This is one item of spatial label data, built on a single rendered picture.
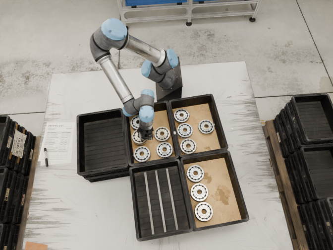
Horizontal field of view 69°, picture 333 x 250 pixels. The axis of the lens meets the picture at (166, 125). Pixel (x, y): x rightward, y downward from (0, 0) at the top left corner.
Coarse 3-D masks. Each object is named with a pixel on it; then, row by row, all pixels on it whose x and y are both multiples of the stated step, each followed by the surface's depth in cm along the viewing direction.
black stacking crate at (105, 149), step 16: (112, 112) 158; (80, 128) 155; (96, 128) 162; (112, 128) 162; (80, 144) 149; (96, 144) 157; (112, 144) 157; (80, 160) 145; (96, 160) 153; (112, 160) 152; (96, 176) 149
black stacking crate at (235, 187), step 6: (210, 156) 144; (216, 156) 146; (222, 156) 149; (186, 162) 147; (192, 162) 149; (228, 162) 143; (228, 168) 146; (234, 180) 137; (234, 186) 139; (234, 192) 141; (240, 198) 132; (240, 204) 134; (240, 210) 135
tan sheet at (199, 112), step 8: (192, 112) 165; (200, 112) 165; (208, 112) 165; (192, 120) 163; (200, 120) 163; (176, 128) 160; (192, 136) 158; (200, 136) 158; (208, 136) 157; (216, 136) 157; (200, 144) 155; (208, 144) 155; (216, 144) 155
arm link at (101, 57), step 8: (96, 48) 127; (96, 56) 130; (104, 56) 130; (104, 64) 131; (112, 64) 133; (104, 72) 134; (112, 72) 132; (112, 80) 133; (120, 80) 134; (120, 88) 134; (128, 88) 137; (120, 96) 135; (128, 96) 135; (128, 104) 135; (128, 112) 137; (136, 112) 136
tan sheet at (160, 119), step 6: (156, 114) 165; (162, 114) 165; (156, 120) 163; (162, 120) 163; (156, 126) 161; (168, 126) 161; (132, 132) 160; (132, 144) 156; (144, 144) 156; (150, 144) 156; (156, 144) 156; (150, 150) 154; (156, 150) 154; (156, 156) 153
